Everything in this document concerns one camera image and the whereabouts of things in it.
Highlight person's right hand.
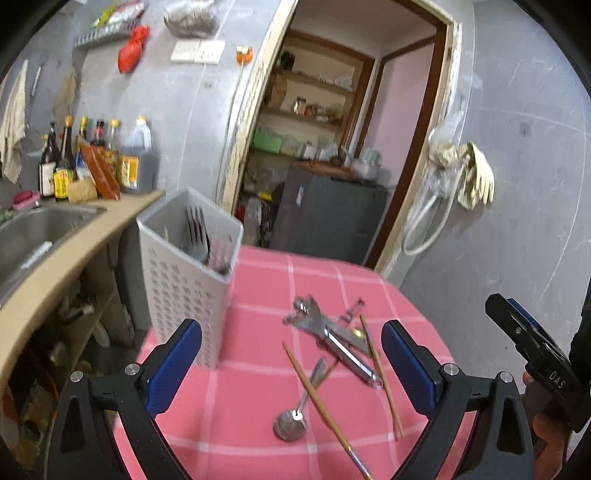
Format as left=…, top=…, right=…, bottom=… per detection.
left=522, top=372, right=571, bottom=480

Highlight orange wall hook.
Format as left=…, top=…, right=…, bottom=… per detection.
left=235, top=45, right=253, bottom=66

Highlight steel spoon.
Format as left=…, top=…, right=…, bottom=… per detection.
left=272, top=357, right=329, bottom=442

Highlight red plastic bag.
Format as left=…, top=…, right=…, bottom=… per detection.
left=116, top=25, right=150, bottom=74

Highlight orange snack packet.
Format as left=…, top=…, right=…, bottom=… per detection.
left=80, top=141, right=121, bottom=200

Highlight pink checked tablecloth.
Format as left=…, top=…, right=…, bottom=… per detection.
left=112, top=244, right=477, bottom=480

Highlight large dark vinegar jug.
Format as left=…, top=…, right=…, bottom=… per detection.
left=118, top=116, right=157, bottom=194

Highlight grey wall shelf rack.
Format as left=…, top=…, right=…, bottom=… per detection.
left=73, top=20, right=140, bottom=49

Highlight steel tongs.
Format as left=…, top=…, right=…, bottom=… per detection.
left=339, top=298, right=365, bottom=325

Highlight metal pot on cabinet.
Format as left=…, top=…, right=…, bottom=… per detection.
left=342, top=148, right=382, bottom=181

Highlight white perforated utensil holder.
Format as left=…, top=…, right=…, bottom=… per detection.
left=137, top=188, right=243, bottom=370

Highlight steel kitchen sink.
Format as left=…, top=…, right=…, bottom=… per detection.
left=0, top=203, right=106, bottom=305

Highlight dark soy sauce bottle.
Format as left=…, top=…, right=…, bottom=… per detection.
left=38, top=121, right=59, bottom=199

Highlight white wall switch plate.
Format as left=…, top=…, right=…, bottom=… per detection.
left=170, top=40, right=226, bottom=65

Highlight white hose loop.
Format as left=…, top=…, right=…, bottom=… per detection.
left=400, top=156, right=468, bottom=257

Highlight dark grey cabinet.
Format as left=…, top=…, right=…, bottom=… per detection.
left=270, top=165, right=389, bottom=265

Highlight beige kitchen counter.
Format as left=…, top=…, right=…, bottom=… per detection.
left=0, top=190, right=165, bottom=387

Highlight steel knife blade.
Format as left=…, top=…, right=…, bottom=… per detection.
left=293, top=317, right=370, bottom=356

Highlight wooden chopstick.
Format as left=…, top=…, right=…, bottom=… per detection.
left=360, top=315, right=405, bottom=438
left=283, top=342, right=374, bottom=480

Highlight yellowish rubber gloves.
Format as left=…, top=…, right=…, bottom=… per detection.
left=429, top=142, right=495, bottom=210

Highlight green box on shelf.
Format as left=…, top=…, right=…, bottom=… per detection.
left=252, top=129, right=283, bottom=154

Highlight beige hanging towel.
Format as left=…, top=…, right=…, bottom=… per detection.
left=1, top=60, right=29, bottom=184

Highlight clear bag of dried goods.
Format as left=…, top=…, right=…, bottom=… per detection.
left=163, top=1, right=218, bottom=39

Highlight yellow label sauce bottle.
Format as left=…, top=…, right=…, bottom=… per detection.
left=53, top=115, right=75, bottom=202

